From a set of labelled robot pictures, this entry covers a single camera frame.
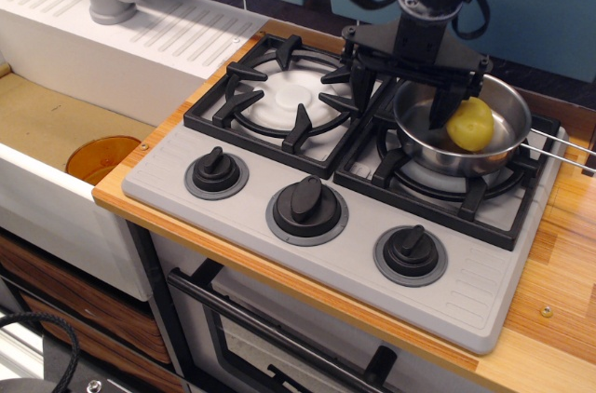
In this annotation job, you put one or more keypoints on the black right stove knob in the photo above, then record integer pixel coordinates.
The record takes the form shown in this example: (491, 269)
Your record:
(410, 256)

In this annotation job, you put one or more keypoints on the black left stove knob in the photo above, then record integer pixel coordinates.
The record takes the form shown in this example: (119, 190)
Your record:
(216, 175)

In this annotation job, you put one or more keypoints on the stainless steel pot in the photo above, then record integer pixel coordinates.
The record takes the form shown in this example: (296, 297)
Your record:
(433, 148)

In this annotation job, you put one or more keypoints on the black left burner grate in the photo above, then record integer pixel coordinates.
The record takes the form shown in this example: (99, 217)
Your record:
(286, 101)

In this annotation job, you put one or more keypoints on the black burner grate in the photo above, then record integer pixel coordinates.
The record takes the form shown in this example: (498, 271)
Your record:
(286, 101)
(492, 208)

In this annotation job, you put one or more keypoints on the grey toy stove top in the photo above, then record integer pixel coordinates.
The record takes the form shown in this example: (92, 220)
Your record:
(376, 205)

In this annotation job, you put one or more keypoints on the white toy sink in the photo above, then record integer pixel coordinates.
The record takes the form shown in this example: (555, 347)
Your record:
(67, 80)

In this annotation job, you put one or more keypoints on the orange plastic plate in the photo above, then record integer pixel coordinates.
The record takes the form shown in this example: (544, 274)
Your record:
(92, 161)

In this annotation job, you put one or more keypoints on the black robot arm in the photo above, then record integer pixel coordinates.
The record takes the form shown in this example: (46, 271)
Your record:
(431, 10)

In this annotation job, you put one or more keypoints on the toy oven door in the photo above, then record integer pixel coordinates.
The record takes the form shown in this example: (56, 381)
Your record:
(258, 339)

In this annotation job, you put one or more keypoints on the black right burner grate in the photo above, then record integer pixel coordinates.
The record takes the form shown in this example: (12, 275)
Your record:
(492, 208)

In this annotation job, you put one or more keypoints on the black middle stove knob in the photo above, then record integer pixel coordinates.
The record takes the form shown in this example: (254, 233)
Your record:
(307, 214)

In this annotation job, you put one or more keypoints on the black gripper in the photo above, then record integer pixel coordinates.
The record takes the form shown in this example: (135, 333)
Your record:
(419, 51)

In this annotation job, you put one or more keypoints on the wooden drawer front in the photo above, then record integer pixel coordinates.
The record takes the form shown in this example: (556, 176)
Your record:
(112, 327)

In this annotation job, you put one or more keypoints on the black stove knob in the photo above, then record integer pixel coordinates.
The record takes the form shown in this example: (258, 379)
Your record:
(216, 175)
(410, 256)
(307, 214)

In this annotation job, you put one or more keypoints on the yellow toy potato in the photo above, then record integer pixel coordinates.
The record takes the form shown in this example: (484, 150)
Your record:
(471, 127)

